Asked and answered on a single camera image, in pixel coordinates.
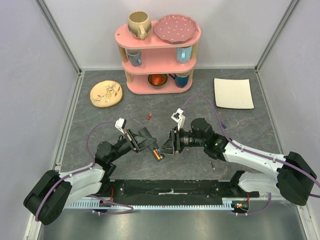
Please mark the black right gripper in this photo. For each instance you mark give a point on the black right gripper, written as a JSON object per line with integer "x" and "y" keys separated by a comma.
{"x": 176, "y": 141}

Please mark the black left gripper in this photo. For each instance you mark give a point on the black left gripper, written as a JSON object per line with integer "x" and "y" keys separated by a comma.
{"x": 132, "y": 140}

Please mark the orange AAA battery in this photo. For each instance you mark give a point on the orange AAA battery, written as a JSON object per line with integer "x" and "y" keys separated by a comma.
{"x": 158, "y": 157}

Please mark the black remote control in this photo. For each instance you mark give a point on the black remote control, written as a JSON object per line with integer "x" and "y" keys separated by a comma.
{"x": 151, "y": 142}

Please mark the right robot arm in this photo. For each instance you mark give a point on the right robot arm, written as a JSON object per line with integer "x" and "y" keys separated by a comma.
{"x": 288, "y": 175}

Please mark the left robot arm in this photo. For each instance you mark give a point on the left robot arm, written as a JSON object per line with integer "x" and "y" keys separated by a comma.
{"x": 56, "y": 190}

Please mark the beige bird pattern plate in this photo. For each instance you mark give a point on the beige bird pattern plate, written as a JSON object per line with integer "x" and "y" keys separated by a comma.
{"x": 106, "y": 94}

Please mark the orange red cup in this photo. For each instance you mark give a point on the orange red cup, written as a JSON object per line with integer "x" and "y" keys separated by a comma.
{"x": 158, "y": 79}

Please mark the dark blue mug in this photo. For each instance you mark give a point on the dark blue mug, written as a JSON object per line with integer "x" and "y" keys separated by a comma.
{"x": 181, "y": 79}

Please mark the pink three-tier shelf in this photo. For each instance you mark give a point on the pink three-tier shelf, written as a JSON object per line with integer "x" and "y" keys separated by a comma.
{"x": 157, "y": 57}

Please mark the grey blue mug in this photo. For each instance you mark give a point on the grey blue mug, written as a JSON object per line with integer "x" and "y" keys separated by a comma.
{"x": 134, "y": 56}

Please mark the white square plate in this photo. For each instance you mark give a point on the white square plate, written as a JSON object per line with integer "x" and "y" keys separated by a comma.
{"x": 233, "y": 94}

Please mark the light blue mug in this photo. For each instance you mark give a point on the light blue mug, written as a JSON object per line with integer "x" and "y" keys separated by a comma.
{"x": 183, "y": 54}

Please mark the beige ceramic mug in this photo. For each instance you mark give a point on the beige ceramic mug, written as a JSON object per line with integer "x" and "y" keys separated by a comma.
{"x": 139, "y": 24}

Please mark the pink dotted plate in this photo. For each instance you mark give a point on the pink dotted plate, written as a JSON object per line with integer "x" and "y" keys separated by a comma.
{"x": 176, "y": 28}

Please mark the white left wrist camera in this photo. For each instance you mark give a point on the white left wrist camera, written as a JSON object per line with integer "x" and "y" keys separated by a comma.
{"x": 120, "y": 125}

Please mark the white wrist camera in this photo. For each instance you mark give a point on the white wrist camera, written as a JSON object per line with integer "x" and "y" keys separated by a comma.
{"x": 120, "y": 125}
{"x": 179, "y": 118}

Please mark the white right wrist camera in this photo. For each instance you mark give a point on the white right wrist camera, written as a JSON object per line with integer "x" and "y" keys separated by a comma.
{"x": 179, "y": 118}

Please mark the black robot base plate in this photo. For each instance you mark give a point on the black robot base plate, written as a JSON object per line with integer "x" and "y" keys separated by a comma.
{"x": 172, "y": 192}

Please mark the slotted cable duct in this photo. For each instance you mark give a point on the slotted cable duct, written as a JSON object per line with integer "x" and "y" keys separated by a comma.
{"x": 99, "y": 205}

